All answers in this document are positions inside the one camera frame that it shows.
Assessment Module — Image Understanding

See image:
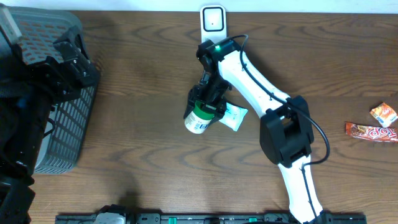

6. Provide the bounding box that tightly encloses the orange snack packet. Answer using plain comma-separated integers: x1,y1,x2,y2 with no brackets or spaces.
345,122,397,142

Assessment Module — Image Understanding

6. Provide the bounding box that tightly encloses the teal wet wipes pack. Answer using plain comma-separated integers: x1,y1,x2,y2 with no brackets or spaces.
220,102,248,131

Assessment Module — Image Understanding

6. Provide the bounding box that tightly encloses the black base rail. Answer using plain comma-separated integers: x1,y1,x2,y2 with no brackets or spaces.
55,204,368,224

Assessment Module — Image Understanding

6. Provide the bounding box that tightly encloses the small orange tissue pack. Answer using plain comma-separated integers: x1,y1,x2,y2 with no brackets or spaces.
369,103,397,128

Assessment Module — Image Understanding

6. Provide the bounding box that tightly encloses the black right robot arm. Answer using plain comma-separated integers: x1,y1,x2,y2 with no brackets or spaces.
183,37,323,223

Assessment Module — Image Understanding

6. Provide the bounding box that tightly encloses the grey plastic mesh basket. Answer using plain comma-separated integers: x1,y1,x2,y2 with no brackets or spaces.
9,7,98,174

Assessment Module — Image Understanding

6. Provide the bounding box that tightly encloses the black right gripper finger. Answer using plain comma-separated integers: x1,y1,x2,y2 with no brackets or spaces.
183,98,197,119
204,99,227,124

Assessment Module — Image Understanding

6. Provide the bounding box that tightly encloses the green lid jar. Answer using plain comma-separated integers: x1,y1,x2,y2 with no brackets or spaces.
184,101,215,134

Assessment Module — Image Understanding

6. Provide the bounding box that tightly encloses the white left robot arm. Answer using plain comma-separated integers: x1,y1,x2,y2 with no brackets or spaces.
1,22,100,223

